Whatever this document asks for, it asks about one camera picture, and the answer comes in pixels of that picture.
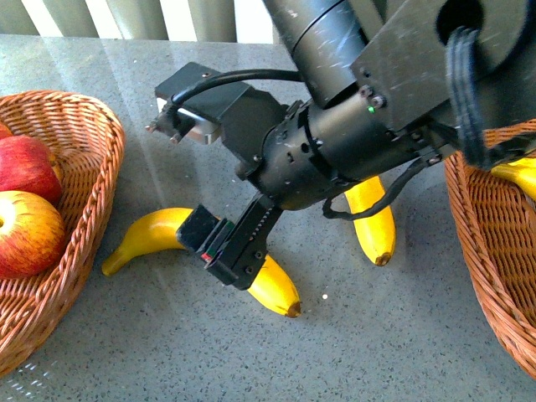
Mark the brown wicker basket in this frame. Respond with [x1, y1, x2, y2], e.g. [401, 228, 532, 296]
[1, 90, 126, 374]
[442, 119, 536, 379]

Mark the black cable bundle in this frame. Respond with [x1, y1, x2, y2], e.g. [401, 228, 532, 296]
[446, 25, 493, 171]

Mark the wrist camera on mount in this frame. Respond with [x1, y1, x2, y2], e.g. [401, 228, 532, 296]
[147, 62, 302, 180]

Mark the yellow banana in basket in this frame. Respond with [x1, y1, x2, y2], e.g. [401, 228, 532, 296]
[491, 157, 536, 200]

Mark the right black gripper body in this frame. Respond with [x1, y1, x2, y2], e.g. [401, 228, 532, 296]
[234, 90, 453, 210]

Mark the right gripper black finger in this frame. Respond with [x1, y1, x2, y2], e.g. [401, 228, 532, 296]
[200, 193, 282, 291]
[176, 204, 229, 254]

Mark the black camera cable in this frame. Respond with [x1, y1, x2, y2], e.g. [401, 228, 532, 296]
[169, 69, 305, 108]

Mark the left brown wicker basket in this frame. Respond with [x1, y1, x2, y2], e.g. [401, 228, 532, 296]
[1, 90, 126, 374]

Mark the red yellow apple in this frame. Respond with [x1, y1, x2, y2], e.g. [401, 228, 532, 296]
[1, 191, 65, 280]

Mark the white pleated curtain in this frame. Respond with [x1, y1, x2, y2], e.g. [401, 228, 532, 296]
[1, 0, 280, 44]

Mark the red apple in basket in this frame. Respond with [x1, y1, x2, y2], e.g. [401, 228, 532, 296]
[0, 123, 13, 139]

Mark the right brown wicker basket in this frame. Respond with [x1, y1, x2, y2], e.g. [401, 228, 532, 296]
[442, 119, 536, 379]

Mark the long yellow banana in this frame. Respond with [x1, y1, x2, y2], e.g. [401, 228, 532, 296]
[101, 208, 302, 318]

